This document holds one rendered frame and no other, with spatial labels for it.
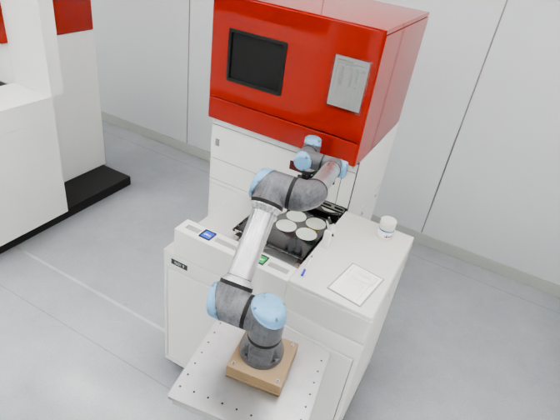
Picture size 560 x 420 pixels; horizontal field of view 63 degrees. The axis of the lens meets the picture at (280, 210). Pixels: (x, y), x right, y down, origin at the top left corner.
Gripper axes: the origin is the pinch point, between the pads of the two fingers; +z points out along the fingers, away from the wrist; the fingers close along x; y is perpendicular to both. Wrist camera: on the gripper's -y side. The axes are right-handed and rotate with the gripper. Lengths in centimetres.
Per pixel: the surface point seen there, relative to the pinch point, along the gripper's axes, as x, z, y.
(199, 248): 44, 8, -27
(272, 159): 14.7, -9.5, 27.9
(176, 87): 97, 37, 247
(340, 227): -18.1, 2.9, -8.8
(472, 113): -126, -15, 118
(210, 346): 35, 17, -70
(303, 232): -2.1, 9.4, -6.2
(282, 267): 9.8, 3.6, -40.1
